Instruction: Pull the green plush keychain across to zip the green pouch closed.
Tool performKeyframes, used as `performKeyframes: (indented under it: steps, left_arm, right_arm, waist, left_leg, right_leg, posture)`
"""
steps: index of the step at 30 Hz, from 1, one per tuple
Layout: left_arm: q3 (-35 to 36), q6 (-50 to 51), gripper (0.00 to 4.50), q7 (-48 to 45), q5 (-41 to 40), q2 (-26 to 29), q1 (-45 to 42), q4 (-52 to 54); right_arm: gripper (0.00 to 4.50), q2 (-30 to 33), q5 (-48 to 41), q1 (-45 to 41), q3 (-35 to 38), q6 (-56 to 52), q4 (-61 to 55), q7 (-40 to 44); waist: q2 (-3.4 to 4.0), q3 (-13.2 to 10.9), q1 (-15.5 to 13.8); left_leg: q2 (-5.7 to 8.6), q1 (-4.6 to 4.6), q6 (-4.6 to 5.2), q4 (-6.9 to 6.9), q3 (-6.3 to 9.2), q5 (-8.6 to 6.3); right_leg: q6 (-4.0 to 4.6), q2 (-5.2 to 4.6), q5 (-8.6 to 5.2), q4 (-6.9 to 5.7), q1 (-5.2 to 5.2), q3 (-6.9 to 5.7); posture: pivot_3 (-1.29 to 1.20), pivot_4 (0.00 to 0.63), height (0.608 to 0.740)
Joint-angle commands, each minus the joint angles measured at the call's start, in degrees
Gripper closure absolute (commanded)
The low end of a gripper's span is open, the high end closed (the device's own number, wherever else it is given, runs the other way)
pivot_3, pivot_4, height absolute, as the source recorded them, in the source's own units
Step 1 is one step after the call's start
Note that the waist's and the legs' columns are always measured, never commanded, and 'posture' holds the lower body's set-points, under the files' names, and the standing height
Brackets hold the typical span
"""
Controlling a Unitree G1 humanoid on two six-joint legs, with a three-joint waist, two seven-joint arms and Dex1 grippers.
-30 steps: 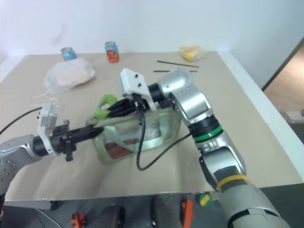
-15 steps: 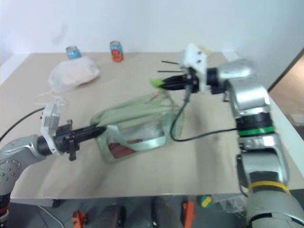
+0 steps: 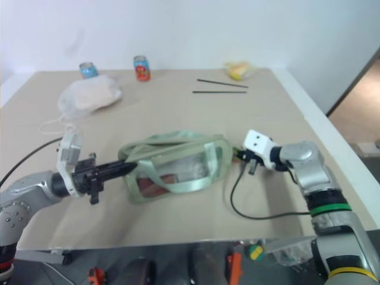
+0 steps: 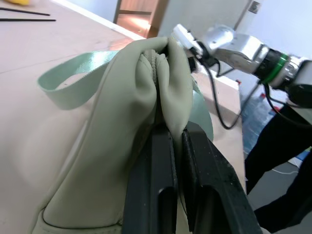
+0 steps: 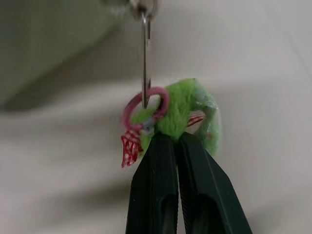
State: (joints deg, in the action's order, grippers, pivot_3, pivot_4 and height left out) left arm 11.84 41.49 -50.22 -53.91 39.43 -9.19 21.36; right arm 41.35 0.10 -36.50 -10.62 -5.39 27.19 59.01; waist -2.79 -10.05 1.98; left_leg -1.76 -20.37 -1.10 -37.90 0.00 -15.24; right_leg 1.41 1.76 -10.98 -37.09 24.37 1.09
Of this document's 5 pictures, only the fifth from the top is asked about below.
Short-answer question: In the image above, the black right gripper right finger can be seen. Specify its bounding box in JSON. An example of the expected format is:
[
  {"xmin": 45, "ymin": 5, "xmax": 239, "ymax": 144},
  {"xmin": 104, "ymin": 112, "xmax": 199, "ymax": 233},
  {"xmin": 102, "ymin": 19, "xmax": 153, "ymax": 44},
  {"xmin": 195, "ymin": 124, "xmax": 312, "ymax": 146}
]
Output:
[{"xmin": 177, "ymin": 131, "xmax": 254, "ymax": 234}]

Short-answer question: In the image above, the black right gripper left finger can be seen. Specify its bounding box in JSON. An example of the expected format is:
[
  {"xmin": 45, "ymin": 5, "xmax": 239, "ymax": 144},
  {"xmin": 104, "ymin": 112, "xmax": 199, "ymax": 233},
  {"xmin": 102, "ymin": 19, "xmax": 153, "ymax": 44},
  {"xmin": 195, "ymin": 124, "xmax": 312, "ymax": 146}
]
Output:
[{"xmin": 125, "ymin": 133, "xmax": 180, "ymax": 234}]

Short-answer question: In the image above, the green plush keychain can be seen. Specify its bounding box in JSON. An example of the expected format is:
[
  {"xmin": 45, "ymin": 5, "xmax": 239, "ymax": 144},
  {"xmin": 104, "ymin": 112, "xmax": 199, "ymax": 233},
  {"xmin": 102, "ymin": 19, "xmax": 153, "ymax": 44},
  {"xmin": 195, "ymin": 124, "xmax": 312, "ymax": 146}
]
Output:
[{"xmin": 120, "ymin": 0, "xmax": 223, "ymax": 168}]

